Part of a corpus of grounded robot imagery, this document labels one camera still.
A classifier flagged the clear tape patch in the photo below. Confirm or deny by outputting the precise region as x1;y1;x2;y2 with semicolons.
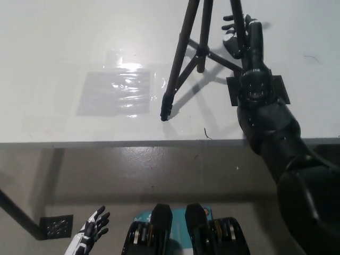
75;49;168;118

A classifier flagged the black tape patch on table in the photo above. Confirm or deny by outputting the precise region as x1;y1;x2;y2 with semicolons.
226;68;291;107

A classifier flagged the white and black right hand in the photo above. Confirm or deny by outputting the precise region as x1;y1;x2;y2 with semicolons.
222;14;260;58

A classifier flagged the white and black left hand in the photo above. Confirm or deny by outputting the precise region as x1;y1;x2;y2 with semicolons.
80;206;111;247

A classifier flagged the bronze and black camera tripod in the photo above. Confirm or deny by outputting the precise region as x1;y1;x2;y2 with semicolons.
160;0;249;123

